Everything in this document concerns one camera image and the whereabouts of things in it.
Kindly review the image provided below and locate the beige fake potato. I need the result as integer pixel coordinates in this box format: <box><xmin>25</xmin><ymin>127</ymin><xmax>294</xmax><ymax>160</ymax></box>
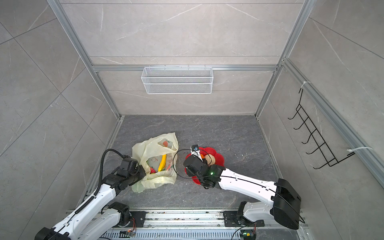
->
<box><xmin>205</xmin><ymin>154</ymin><xmax>216</xmax><ymax>166</ymax></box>

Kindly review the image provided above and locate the red flower-shaped plate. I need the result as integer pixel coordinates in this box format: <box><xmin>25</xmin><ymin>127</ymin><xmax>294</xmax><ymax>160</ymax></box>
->
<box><xmin>186</xmin><ymin>145</ymin><xmax>225</xmax><ymax>189</ymax></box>

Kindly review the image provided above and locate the yellowish plastic bag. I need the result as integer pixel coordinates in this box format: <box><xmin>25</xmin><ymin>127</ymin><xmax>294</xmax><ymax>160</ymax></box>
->
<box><xmin>132</xmin><ymin>133</ymin><xmax>179</xmax><ymax>193</ymax></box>

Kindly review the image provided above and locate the yellow fake banana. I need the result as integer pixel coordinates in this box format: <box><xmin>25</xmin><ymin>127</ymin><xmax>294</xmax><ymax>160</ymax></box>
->
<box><xmin>158</xmin><ymin>155</ymin><xmax>167</xmax><ymax>172</ymax></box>

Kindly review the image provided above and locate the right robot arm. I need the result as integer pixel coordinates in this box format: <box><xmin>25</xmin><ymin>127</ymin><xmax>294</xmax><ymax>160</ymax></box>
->
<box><xmin>184</xmin><ymin>155</ymin><xmax>302</xmax><ymax>230</ymax></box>

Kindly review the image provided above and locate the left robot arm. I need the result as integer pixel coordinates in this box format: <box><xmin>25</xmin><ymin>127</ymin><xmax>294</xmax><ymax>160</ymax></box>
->
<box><xmin>35</xmin><ymin>157</ymin><xmax>146</xmax><ymax>240</ymax></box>

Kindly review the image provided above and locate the left black corrugated cable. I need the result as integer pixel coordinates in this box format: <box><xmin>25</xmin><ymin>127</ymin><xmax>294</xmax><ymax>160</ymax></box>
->
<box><xmin>94</xmin><ymin>148</ymin><xmax>127</xmax><ymax>196</ymax></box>

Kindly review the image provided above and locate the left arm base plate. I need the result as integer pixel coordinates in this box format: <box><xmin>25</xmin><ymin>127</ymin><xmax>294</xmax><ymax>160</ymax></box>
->
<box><xmin>128</xmin><ymin>211</ymin><xmax>147</xmax><ymax>229</ymax></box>

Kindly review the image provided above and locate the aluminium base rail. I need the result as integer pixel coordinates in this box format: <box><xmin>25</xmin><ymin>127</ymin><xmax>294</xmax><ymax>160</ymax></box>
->
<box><xmin>58</xmin><ymin>209</ymin><xmax>310</xmax><ymax>232</ymax></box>

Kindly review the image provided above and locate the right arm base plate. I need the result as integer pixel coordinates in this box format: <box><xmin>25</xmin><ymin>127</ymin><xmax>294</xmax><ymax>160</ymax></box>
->
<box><xmin>223</xmin><ymin>211</ymin><xmax>265</xmax><ymax>227</ymax></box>

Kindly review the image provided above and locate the right thin black cable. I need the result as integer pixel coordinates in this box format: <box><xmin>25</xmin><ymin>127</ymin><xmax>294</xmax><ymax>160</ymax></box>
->
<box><xmin>172</xmin><ymin>146</ymin><xmax>306</xmax><ymax>224</ymax></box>

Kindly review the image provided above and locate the white wire mesh basket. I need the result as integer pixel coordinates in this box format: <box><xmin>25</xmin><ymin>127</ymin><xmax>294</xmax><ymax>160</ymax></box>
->
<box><xmin>141</xmin><ymin>67</ymin><xmax>214</xmax><ymax>95</ymax></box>

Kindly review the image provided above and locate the black wire hook rack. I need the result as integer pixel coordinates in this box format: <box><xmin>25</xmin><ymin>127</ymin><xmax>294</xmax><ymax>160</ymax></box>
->
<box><xmin>288</xmin><ymin>89</ymin><xmax>355</xmax><ymax>170</ymax></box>

